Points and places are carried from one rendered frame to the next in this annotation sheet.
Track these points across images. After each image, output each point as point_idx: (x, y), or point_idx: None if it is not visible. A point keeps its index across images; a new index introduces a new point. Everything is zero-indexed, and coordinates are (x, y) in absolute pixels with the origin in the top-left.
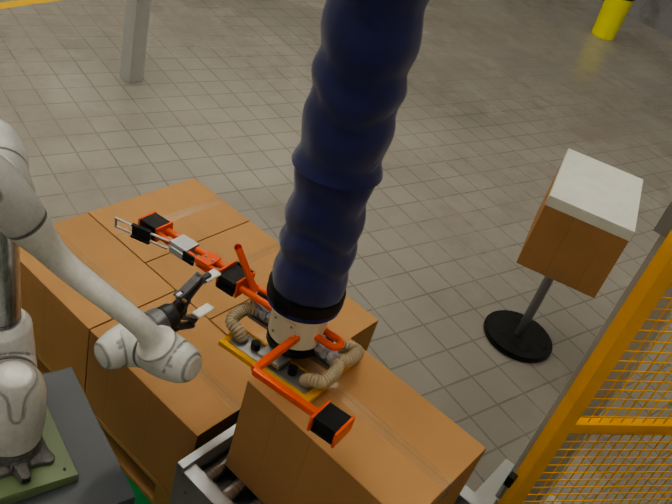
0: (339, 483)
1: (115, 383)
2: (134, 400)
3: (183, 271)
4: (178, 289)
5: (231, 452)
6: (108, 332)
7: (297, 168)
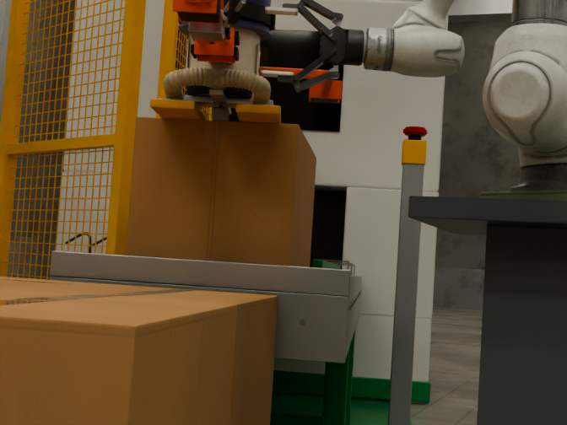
0: (310, 168)
1: (248, 377)
2: (256, 364)
3: None
4: None
5: (290, 258)
6: (445, 30)
7: None
